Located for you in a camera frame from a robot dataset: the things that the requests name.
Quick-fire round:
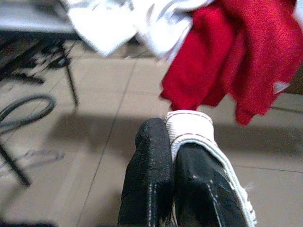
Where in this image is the white t-shirt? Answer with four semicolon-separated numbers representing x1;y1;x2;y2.
59;0;215;63

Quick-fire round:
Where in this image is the black metal frame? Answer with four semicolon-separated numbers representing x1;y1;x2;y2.
0;35;80;107

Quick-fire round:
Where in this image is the black floor cable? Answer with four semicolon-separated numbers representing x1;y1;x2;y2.
0;94;57;134

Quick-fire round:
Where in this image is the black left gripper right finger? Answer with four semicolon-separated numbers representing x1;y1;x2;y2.
164;110;258;227

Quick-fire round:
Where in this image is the large white table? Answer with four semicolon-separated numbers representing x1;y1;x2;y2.
0;0;79;42

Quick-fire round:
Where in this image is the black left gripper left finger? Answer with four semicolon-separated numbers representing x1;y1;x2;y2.
117;117;175;227

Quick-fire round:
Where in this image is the red garment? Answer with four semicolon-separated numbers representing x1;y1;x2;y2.
159;0;303;126

